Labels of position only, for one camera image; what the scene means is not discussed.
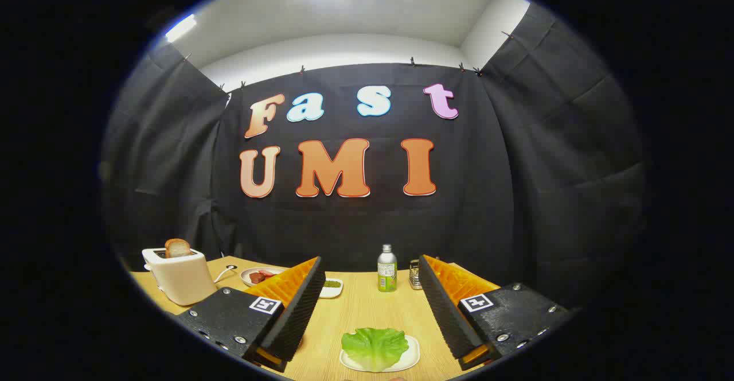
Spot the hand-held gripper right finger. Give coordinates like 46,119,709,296
418,255,574,371

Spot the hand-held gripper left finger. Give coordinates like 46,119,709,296
175,256,326,373

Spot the green lettuce leaf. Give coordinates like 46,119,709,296
341,328,409,373

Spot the toasted bread slice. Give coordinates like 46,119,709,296
165,238,192,259

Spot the white square plate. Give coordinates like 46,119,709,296
339,335,420,373

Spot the grey round plate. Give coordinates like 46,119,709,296
240,267,287,287

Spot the green label metal bottle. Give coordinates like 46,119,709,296
377,244,398,293

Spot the black backdrop cloth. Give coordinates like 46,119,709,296
100,2,649,307

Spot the white toaster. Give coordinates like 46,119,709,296
142,247,217,306

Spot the ceiling light strip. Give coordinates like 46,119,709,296
165,14,197,43

